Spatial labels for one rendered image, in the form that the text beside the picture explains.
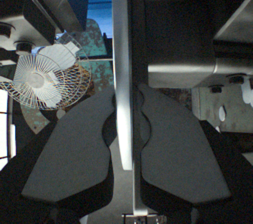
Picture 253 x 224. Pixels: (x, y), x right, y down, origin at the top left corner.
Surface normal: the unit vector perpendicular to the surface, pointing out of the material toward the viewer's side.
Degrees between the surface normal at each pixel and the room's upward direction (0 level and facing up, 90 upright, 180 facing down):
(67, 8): 90
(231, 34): 90
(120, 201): 90
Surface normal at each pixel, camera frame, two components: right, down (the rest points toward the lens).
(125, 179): -0.04, -0.13
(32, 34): 0.00, 0.99
